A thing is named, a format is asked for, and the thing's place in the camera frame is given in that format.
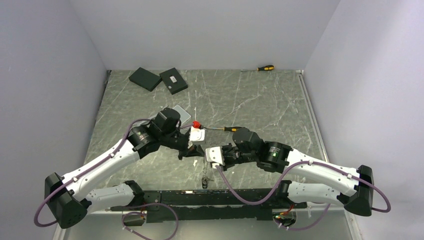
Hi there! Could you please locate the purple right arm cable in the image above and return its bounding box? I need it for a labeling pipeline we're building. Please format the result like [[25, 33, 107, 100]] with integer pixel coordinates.
[[215, 160, 392, 232]]

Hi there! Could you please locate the grey rectangular flat box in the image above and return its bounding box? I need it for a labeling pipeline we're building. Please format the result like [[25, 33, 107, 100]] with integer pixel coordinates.
[[172, 105, 192, 125]]

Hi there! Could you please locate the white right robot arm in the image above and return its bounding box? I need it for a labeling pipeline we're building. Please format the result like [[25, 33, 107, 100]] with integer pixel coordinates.
[[221, 127, 374, 217]]

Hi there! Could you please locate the black flat box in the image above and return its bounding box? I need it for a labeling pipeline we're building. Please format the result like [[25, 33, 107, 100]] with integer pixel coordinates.
[[128, 67, 162, 92]]

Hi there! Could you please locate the black box with label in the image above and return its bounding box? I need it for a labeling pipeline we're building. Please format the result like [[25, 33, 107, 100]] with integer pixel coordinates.
[[159, 67, 188, 95]]

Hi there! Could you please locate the black yellow handled screwdriver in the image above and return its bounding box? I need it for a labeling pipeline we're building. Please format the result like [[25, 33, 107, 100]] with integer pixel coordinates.
[[202, 126, 242, 132]]

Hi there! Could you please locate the key with black fob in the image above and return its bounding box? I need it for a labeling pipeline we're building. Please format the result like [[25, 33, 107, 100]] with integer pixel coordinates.
[[201, 176, 214, 190]]

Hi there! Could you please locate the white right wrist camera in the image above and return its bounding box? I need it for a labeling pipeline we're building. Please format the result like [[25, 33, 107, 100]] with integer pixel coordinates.
[[204, 146, 225, 166]]

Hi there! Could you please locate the far black yellow screwdriver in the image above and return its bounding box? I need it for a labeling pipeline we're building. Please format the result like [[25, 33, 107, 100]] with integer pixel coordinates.
[[241, 65, 275, 72]]

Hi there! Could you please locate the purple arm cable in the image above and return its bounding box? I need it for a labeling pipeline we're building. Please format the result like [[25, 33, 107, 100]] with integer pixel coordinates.
[[33, 118, 195, 240], [215, 160, 392, 232]]

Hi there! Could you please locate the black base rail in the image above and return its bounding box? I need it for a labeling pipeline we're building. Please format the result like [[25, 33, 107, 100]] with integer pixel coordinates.
[[110, 188, 307, 223]]

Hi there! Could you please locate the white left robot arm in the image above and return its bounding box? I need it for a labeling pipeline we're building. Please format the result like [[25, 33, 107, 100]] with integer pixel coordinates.
[[34, 107, 206, 229]]

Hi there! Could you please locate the metal keyring plate with rings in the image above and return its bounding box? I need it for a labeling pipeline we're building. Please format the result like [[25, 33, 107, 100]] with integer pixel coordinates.
[[201, 159, 213, 182]]

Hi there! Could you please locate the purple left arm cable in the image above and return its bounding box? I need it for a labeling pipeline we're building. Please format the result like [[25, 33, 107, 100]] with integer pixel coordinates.
[[33, 118, 195, 240]]

